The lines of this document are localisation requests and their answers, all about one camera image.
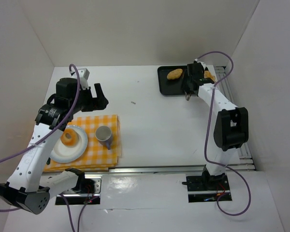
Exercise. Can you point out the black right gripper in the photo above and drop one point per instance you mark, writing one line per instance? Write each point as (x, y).
(188, 85)

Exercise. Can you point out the small oval bread roll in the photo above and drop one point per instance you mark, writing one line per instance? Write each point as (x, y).
(175, 74)

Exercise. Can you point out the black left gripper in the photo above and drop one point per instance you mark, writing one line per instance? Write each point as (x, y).
(93, 99)

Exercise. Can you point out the aluminium rail frame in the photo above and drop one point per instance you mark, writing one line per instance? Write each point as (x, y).
(244, 152)

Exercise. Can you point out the white paper plate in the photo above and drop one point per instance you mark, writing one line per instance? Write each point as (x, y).
(64, 154)

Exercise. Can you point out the purple mug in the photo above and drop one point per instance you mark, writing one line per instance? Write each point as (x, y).
(104, 136)

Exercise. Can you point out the yellow checkered cloth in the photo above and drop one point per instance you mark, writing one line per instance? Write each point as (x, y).
(96, 157)

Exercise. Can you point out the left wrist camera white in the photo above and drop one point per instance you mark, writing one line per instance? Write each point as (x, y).
(83, 74)

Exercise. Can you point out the stainless steel tongs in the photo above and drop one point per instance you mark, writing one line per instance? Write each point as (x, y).
(187, 95)

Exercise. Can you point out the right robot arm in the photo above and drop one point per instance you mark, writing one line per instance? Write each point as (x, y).
(230, 131)

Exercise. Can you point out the orange cupcake-shaped bread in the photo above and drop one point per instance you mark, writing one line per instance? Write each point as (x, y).
(207, 74)

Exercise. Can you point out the black baking tray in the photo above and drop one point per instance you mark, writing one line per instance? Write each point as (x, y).
(170, 87)

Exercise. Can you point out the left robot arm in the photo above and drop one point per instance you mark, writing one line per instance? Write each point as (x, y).
(23, 188)

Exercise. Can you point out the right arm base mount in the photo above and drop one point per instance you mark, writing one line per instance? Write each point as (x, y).
(203, 189)

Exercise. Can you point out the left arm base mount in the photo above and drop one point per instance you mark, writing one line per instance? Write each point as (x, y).
(90, 193)

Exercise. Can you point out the glazed ring donut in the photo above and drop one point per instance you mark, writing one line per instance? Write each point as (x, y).
(69, 137)

